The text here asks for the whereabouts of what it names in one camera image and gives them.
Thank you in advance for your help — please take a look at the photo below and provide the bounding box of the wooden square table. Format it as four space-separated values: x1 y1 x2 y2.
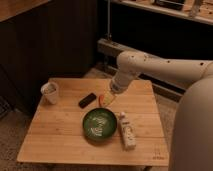
17 78 169 166

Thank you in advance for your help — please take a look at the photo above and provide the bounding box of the black rectangular remote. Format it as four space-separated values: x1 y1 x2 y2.
78 93 97 108

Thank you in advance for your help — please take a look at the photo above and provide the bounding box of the white lotion bottle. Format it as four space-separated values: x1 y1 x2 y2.
119 112 136 150

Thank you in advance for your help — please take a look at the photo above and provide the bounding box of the green ceramic bowl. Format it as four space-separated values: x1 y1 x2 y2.
82 108 117 141

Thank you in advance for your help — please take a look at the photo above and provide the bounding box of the grey metal shelf beam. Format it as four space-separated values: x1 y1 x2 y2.
97 39 187 95

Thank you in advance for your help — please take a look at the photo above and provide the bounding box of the white paper cup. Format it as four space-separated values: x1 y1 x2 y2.
41 82 59 104

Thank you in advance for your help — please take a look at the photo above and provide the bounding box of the upper wooden shelf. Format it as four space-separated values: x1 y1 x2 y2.
111 0 213 26

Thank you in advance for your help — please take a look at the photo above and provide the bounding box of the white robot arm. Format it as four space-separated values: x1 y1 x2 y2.
109 51 213 171

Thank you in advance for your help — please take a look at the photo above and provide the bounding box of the orange red small object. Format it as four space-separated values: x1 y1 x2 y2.
98 94 104 107

